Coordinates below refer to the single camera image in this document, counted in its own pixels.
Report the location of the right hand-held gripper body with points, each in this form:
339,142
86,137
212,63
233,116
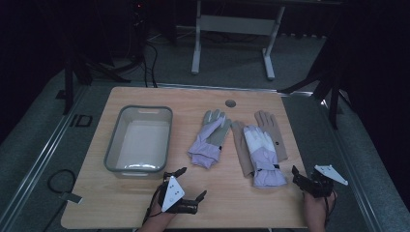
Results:
319,185

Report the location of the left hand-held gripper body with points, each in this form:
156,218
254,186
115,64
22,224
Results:
173,193

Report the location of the purple white ski glove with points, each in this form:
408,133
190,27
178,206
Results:
264,154
206,146

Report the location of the clear plastic bin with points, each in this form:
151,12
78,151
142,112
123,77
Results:
141,145

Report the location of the beige knit glove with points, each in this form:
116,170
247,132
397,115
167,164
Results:
240,145
274,129

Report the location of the person's right hand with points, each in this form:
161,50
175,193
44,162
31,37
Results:
317,208

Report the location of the person's left hand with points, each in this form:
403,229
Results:
156,209

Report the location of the black metal stand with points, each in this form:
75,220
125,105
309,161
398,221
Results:
68,87
334,103

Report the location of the grey round table grommet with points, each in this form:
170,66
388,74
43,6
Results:
230,103

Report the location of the grey flat floor tag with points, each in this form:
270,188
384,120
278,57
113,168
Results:
70,197

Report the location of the dark equipment with red light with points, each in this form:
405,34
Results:
138,25

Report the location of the white desk frame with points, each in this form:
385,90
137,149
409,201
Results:
237,25

